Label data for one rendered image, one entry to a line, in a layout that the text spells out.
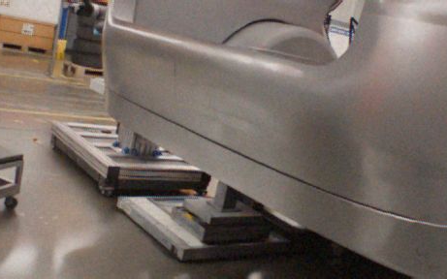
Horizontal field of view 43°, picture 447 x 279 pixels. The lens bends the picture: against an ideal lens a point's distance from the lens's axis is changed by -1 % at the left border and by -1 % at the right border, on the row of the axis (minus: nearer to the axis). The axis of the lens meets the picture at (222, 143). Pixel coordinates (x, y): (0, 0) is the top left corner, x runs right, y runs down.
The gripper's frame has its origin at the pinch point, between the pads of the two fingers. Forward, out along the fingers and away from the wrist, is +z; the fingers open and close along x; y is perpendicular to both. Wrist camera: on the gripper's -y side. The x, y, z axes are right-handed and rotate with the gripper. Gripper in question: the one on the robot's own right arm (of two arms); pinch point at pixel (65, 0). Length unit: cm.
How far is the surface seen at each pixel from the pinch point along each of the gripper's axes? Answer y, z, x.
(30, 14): 98, -259, 486
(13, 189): 105, 37, -49
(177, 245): 99, -16, -136
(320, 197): 1, 75, -252
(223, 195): 76, -53, -126
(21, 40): 208, -422, 782
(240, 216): 83, -57, -140
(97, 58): 163, -426, 521
